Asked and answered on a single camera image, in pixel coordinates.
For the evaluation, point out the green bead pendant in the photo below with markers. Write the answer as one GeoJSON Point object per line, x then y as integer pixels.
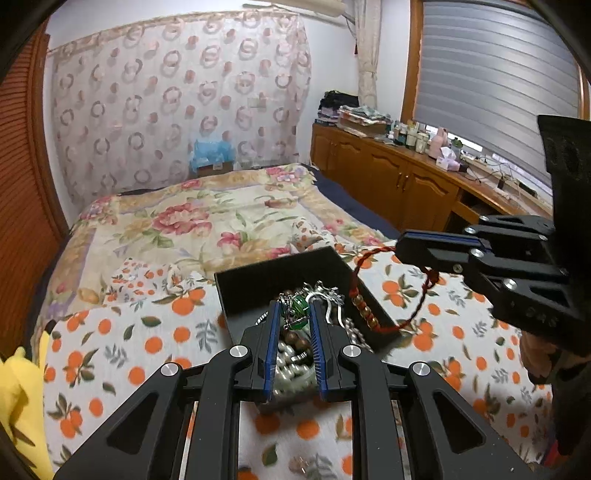
{"type": "Point", "coordinates": [300, 307]}

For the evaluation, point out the cream air conditioner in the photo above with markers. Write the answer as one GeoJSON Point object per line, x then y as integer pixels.
{"type": "Point", "coordinates": [314, 7]}

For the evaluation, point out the floral blanket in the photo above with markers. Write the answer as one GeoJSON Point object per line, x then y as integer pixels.
{"type": "Point", "coordinates": [184, 221]}

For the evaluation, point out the group of cosmetic bottles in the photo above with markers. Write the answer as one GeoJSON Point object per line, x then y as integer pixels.
{"type": "Point", "coordinates": [411, 136]}

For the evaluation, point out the navy bed sheet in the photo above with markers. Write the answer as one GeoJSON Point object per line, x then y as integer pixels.
{"type": "Point", "coordinates": [351, 203]}

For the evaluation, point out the blue plastic bag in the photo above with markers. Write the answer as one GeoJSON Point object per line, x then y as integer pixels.
{"type": "Point", "coordinates": [212, 154]}

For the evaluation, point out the orange fruit print cloth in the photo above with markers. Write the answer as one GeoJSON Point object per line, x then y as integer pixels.
{"type": "Point", "coordinates": [138, 350]}

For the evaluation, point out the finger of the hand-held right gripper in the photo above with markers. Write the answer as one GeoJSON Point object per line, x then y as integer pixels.
{"type": "Point", "coordinates": [438, 251]}
{"type": "Point", "coordinates": [512, 235]}

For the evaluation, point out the yellow plush toy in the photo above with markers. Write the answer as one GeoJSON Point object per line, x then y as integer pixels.
{"type": "Point", "coordinates": [23, 406]}

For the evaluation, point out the black jewelry box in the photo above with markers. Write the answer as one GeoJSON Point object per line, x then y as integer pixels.
{"type": "Point", "coordinates": [277, 277]}

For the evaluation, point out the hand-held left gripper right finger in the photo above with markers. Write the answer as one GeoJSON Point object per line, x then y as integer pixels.
{"type": "Point", "coordinates": [318, 350]}

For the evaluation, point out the grey zebra roller blind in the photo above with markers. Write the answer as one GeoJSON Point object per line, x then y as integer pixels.
{"type": "Point", "coordinates": [494, 64]}

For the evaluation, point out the pink tissue box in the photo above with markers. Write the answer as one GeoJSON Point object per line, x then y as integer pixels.
{"type": "Point", "coordinates": [448, 159]}

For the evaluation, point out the wooden window frame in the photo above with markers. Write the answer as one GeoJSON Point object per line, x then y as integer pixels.
{"type": "Point", "coordinates": [411, 64]}

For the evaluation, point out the long wooden cabinet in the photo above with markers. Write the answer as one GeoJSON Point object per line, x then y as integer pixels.
{"type": "Point", "coordinates": [383, 170]}

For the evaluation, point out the brown louvred wardrobe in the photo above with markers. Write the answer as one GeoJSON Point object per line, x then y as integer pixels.
{"type": "Point", "coordinates": [23, 184]}

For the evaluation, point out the person's right hand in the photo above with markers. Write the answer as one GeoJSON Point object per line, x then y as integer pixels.
{"type": "Point", "coordinates": [538, 362]}

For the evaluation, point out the pink bottle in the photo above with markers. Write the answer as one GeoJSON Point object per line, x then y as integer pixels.
{"type": "Point", "coordinates": [438, 141]}

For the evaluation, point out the tied cream window drape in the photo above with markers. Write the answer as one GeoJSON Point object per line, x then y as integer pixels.
{"type": "Point", "coordinates": [367, 55]}

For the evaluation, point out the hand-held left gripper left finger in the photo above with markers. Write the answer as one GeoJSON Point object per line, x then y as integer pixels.
{"type": "Point", "coordinates": [272, 350]}

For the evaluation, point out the stack of folded clothes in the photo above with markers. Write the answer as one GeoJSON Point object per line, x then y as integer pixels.
{"type": "Point", "coordinates": [355, 115]}

